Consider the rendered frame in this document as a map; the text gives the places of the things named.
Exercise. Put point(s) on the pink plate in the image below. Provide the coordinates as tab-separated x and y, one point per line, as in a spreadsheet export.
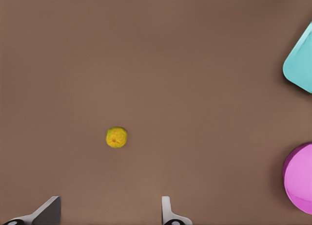
299	178

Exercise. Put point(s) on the small orange fruit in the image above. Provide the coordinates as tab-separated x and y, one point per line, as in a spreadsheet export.
116	137

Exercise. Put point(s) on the teal tray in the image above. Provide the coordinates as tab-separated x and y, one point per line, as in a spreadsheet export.
299	61

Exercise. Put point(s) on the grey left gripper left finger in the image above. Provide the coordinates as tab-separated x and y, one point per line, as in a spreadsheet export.
46	212

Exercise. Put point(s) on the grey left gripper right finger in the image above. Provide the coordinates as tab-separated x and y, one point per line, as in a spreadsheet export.
167	211

